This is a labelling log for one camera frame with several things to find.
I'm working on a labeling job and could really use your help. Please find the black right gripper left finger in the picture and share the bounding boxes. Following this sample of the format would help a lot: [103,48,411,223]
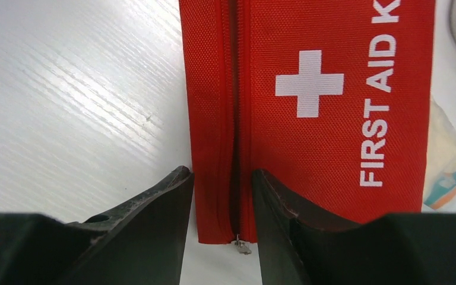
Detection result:
[0,166,194,284]

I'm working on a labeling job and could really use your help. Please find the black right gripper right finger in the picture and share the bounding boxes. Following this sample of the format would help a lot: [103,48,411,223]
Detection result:
[252,169,456,284]

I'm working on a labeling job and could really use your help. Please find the red first aid pouch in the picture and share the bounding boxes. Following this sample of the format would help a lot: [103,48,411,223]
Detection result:
[179,1,436,245]

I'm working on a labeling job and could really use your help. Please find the beige gauze packet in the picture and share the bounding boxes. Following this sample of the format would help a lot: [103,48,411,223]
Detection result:
[422,101,456,212]

